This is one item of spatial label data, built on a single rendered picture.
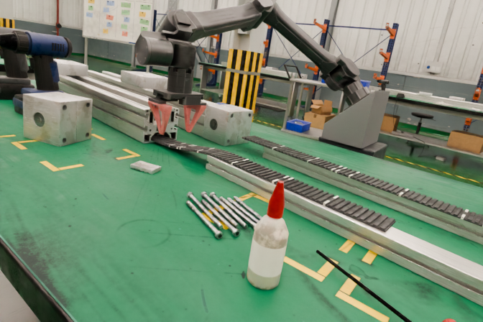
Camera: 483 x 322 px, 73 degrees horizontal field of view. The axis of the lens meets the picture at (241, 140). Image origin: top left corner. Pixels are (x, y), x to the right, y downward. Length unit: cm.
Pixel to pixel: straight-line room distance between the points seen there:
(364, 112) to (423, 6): 747
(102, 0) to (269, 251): 679
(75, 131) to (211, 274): 51
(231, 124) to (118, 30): 597
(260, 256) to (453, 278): 25
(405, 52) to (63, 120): 800
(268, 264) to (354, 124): 85
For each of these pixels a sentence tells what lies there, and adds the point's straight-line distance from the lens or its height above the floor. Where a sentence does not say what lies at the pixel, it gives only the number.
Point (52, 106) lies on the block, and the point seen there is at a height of 86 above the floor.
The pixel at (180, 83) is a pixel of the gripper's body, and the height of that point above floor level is 94.
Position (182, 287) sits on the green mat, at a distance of 37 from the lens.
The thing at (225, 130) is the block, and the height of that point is 82.
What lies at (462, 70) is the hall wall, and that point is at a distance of 828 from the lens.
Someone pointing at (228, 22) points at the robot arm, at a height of 110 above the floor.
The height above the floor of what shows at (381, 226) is 81.
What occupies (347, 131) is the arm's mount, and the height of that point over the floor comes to 82.
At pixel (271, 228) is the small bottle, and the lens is 35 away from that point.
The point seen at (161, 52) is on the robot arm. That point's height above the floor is 100.
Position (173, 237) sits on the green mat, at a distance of 45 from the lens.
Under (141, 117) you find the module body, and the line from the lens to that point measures 82.
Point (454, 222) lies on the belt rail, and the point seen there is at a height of 80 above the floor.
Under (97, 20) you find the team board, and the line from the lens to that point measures 705.
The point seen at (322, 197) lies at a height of 81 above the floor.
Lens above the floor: 101
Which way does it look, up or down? 14 degrees down
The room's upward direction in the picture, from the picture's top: 9 degrees clockwise
